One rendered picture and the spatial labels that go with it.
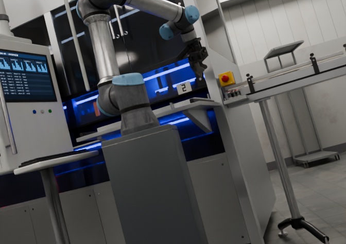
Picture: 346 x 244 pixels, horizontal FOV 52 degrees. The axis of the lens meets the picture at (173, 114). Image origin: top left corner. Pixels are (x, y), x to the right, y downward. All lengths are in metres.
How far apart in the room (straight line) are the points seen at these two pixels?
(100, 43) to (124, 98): 0.30
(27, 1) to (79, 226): 1.57
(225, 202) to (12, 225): 1.57
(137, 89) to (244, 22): 4.43
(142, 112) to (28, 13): 1.63
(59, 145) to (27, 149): 0.24
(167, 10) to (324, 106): 4.28
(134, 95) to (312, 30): 4.68
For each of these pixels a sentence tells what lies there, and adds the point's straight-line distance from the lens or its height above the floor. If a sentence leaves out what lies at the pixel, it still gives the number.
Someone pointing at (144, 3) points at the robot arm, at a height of 1.30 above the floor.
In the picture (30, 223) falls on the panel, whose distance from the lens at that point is 2.78.
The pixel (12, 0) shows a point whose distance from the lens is 2.87.
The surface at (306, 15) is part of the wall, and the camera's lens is 5.82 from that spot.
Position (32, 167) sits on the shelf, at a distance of 1.90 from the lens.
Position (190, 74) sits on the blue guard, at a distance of 2.08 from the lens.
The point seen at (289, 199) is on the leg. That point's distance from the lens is 2.18.
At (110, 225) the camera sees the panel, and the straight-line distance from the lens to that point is 2.40.
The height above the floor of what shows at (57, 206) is 0.54.
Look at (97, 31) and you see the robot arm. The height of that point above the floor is 1.24.
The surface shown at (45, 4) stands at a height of 1.85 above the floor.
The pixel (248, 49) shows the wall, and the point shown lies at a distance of 5.54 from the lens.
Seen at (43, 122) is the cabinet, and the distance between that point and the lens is 2.25.
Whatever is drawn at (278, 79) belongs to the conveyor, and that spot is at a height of 0.92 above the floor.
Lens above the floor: 0.71
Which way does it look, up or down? 5 degrees up
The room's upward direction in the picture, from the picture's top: 15 degrees counter-clockwise
